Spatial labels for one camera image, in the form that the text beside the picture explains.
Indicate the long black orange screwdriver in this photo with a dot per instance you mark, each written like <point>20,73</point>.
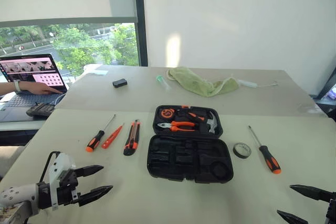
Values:
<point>269,159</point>

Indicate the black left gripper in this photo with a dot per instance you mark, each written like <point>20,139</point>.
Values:
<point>67,188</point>

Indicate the black screen device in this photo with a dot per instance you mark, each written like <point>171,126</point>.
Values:
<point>329,90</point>

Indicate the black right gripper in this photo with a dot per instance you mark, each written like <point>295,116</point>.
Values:
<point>332,212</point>

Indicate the open laptop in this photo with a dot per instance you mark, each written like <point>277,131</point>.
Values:
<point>26,100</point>

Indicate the black electrical tape roll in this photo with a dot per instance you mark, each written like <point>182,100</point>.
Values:
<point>237,153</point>

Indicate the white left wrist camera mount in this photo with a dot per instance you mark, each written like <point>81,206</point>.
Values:
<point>61,162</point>

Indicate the short black orange screwdriver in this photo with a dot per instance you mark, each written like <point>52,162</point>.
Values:
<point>95,140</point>

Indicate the orange black utility knife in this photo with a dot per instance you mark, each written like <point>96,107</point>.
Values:
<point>132,140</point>

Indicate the green towel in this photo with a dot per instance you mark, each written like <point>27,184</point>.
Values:
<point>197,82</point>

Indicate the person's bare hand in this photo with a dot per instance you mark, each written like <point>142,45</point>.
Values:
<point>39,87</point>

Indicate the clear tube with green cap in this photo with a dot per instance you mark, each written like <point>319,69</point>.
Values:
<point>162,81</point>

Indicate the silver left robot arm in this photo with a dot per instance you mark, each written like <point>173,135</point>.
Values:
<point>15,195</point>

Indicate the dark window frame post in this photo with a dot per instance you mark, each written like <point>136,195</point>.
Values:
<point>140,19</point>

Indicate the white wristband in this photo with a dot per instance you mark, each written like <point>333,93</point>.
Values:
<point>17,86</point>

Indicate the black calculator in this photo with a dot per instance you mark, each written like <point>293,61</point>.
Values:
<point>40,110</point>

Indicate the black tool case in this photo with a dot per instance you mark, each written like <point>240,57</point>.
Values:
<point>189,155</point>

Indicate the steel claw hammer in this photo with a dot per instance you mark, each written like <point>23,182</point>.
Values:
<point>212,124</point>

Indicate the person's forearm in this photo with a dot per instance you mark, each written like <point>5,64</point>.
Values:
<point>6,88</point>

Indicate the orange black tape measure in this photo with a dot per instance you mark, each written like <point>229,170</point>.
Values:
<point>166,113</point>

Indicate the small black box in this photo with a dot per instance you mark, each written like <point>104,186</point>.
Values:
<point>120,83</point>

